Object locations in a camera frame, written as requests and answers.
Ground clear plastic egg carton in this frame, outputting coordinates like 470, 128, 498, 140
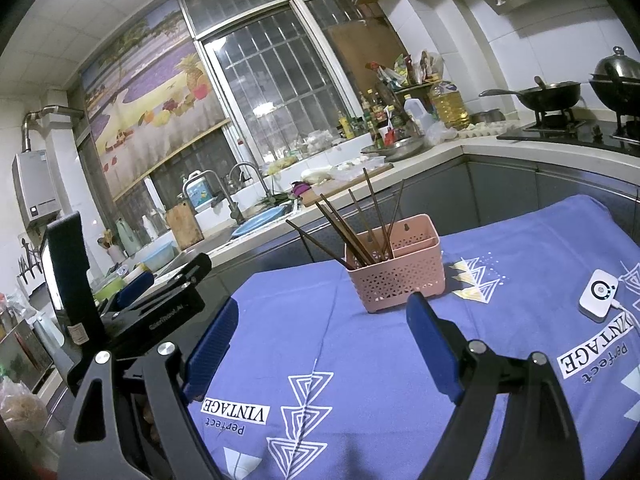
330, 155, 388, 181

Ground black gas stove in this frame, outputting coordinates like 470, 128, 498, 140
496, 110, 640, 156

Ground brown board at window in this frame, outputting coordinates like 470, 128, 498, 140
327, 17, 408, 101

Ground small wooden cutting board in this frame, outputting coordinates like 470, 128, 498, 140
165, 200, 205, 251

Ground metal exhaust pipe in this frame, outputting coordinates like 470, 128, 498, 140
20, 105, 83, 153

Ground row of sauce bottles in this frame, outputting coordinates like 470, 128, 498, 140
337, 89, 408, 148

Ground person's left hand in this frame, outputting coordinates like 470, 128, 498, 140
136, 395, 162, 449

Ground pale green thermos bottle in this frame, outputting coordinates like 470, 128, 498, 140
115, 217, 143, 257

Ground dark hanging kitchen tools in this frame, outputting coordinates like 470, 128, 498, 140
17, 232, 46, 281

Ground white gas water heater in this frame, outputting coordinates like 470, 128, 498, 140
12, 149, 63, 228

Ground black wok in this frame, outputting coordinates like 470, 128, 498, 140
479, 77, 583, 111

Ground grey kitchen base cabinets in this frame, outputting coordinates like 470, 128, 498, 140
210, 155, 640, 301

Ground large wooden cutting board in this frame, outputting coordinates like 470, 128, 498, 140
300, 162, 395, 207

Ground white square device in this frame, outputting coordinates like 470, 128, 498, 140
579, 269, 621, 320

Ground lidded steel pot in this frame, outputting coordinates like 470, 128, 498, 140
589, 46, 640, 113

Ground barred kitchen window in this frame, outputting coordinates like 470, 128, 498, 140
180, 0, 401, 181

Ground clear plastic bag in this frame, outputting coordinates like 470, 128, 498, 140
0, 375, 51, 461

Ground blue plastic basin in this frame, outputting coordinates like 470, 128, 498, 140
231, 206, 292, 238

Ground pile of seasoning packets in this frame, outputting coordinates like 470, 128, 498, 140
367, 50, 446, 86

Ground fruit printed window blind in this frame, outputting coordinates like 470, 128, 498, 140
80, 0, 233, 201

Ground green bowl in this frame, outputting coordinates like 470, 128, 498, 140
92, 275, 126, 301

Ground metal kitchen sink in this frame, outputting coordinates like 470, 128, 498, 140
155, 200, 301, 281

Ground metal basin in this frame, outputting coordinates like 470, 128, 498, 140
361, 136, 426, 162

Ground large cooking oil bottle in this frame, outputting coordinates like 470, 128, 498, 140
429, 80, 471, 131

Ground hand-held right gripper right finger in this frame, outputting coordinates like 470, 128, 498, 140
406, 291, 585, 480

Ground tray of eggs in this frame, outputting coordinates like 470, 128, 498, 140
457, 120, 521, 139

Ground blue printed plastic container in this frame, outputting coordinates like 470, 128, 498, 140
189, 170, 217, 208

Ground bunch of brown chopsticks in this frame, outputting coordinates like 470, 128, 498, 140
286, 168, 406, 268

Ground blue printed cloth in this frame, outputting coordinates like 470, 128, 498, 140
185, 194, 640, 480

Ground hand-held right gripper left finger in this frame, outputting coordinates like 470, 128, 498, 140
57, 297, 240, 480

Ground tall metal faucet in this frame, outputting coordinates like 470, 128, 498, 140
182, 170, 246, 226

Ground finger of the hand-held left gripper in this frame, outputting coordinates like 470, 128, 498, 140
150, 253, 213, 295
107, 271, 157, 313

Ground pink perforated plastic basket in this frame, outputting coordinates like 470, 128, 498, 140
345, 213, 447, 314

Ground curved metal faucet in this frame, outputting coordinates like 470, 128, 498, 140
227, 161, 273, 208

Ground light blue bowl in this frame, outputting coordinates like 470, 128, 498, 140
142, 242, 178, 271

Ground white plastic jug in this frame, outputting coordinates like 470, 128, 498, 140
402, 96, 431, 133

